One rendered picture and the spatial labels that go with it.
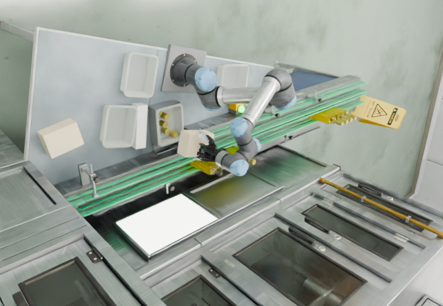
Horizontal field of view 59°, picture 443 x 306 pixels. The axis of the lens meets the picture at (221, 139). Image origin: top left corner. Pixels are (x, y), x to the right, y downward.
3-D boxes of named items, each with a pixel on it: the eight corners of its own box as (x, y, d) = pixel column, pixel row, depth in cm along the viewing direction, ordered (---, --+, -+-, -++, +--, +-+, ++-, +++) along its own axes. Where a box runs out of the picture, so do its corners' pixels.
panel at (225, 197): (112, 227, 196) (148, 262, 173) (111, 221, 195) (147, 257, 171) (242, 169, 250) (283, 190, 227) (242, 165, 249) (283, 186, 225)
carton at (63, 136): (37, 131, 179) (42, 136, 174) (70, 117, 188) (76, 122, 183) (46, 153, 185) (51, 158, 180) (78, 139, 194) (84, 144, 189)
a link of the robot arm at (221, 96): (199, 79, 221) (294, 74, 196) (208, 99, 231) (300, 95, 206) (192, 93, 214) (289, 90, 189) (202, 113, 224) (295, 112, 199)
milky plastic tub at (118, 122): (94, 143, 202) (102, 148, 196) (99, 100, 197) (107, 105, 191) (124, 142, 214) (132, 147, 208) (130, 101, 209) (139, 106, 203)
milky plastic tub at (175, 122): (150, 143, 224) (159, 148, 218) (147, 105, 215) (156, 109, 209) (175, 134, 234) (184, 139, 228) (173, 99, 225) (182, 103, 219)
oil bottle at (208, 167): (188, 163, 231) (211, 177, 216) (188, 155, 229) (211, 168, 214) (196, 161, 234) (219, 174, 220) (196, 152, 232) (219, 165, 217)
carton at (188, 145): (180, 130, 197) (190, 134, 191) (205, 129, 208) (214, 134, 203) (177, 152, 199) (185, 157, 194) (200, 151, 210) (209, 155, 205)
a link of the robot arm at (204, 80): (198, 59, 213) (213, 65, 204) (206, 78, 222) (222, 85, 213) (182, 72, 209) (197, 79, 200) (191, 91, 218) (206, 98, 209)
